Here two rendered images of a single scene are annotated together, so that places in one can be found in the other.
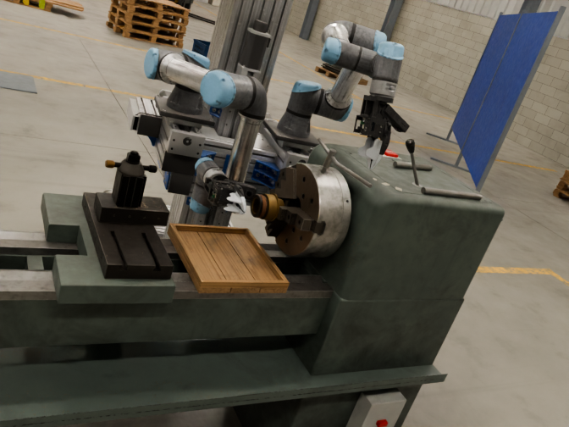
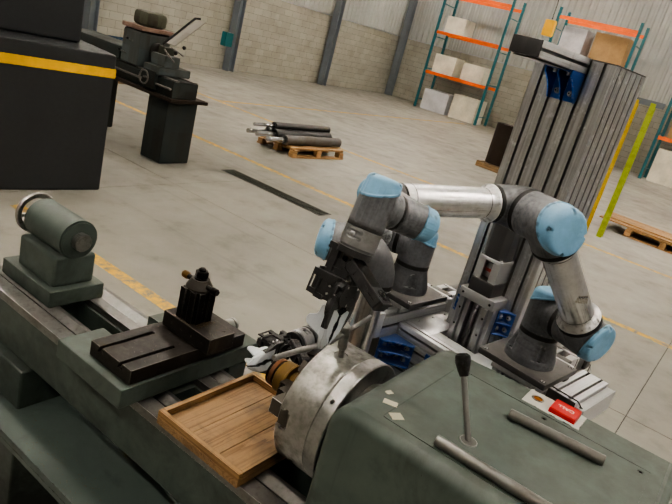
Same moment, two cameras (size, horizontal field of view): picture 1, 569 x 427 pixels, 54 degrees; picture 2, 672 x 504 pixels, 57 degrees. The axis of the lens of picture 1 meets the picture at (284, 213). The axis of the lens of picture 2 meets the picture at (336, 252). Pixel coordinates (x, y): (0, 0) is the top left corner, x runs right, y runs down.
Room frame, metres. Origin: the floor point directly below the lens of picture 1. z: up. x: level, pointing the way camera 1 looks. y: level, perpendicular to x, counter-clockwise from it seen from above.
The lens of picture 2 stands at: (1.13, -1.21, 1.91)
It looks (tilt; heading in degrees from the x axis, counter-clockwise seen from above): 19 degrees down; 65
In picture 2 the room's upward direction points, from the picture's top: 15 degrees clockwise
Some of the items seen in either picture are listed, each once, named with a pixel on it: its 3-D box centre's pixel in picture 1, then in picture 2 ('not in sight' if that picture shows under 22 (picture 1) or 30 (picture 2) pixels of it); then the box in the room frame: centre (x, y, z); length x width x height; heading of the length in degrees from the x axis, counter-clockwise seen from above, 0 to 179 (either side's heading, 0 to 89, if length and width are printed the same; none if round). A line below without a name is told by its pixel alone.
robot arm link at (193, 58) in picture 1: (192, 69); (417, 242); (2.24, 0.53, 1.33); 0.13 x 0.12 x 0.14; 137
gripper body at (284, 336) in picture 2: (222, 190); (279, 347); (1.72, 0.22, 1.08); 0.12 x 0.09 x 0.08; 33
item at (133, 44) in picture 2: not in sight; (136, 72); (1.75, 7.13, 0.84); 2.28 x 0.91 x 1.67; 123
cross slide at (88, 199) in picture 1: (124, 232); (172, 342); (1.47, 0.44, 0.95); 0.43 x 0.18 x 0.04; 33
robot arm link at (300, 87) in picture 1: (306, 97); (550, 310); (2.45, 0.07, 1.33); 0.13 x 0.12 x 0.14; 97
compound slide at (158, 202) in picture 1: (131, 208); (197, 328); (1.53, 0.45, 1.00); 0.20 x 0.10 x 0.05; 123
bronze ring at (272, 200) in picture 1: (267, 207); (288, 378); (1.69, 0.06, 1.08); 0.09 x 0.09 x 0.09; 33
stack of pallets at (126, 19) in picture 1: (148, 18); not in sight; (10.81, 3.60, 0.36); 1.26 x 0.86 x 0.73; 135
